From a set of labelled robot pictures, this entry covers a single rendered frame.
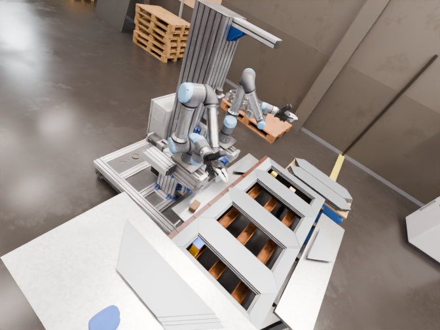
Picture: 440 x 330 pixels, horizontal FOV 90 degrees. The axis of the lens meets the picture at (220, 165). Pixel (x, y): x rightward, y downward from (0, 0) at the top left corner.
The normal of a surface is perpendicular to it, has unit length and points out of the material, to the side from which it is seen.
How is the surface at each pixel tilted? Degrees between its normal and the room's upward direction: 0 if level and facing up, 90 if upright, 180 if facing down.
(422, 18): 90
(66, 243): 0
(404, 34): 90
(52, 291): 0
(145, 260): 0
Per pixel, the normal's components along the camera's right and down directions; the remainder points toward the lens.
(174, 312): 0.32, -0.69
